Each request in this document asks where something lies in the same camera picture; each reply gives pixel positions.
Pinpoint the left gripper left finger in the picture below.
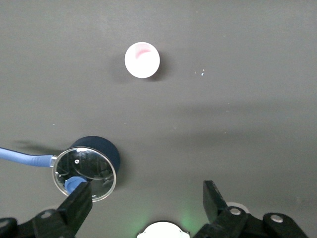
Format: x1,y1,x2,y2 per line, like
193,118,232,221
0,182,93,238

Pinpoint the dark blue saucepan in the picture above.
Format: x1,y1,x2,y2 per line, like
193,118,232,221
0,135,121,203

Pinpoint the pink plastic cup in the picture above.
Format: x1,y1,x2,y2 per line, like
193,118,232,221
124,41,161,79

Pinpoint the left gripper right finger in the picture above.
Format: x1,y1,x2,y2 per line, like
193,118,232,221
193,180,308,238

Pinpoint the dark grey table mat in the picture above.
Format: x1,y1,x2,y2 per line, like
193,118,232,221
0,0,317,238

